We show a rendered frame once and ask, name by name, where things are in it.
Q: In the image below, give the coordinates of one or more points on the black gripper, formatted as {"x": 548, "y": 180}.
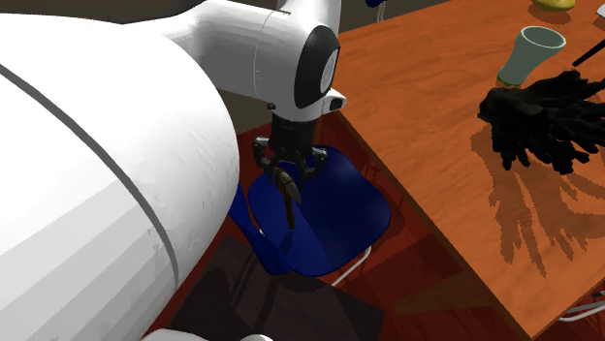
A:
{"x": 292, "y": 137}

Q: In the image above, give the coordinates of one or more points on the brown slender tool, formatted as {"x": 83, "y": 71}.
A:
{"x": 289, "y": 186}

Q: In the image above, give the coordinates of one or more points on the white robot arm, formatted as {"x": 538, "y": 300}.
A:
{"x": 94, "y": 165}

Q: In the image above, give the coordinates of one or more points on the blue chair with white legs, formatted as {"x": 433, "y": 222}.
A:
{"x": 374, "y": 2}
{"x": 340, "y": 212}

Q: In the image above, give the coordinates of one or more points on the brown wooden table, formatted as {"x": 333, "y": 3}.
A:
{"x": 425, "y": 118}

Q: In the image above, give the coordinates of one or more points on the dark robot stand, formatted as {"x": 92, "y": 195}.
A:
{"x": 283, "y": 311}

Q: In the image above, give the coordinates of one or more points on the black bushy plant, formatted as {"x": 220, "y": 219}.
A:
{"x": 539, "y": 123}

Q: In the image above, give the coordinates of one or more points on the pale green cup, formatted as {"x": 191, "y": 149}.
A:
{"x": 527, "y": 56}

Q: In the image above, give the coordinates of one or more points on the yellow rounded object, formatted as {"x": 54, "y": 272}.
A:
{"x": 553, "y": 3}

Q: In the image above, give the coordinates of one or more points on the white metal chair legs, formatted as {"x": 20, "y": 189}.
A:
{"x": 583, "y": 311}

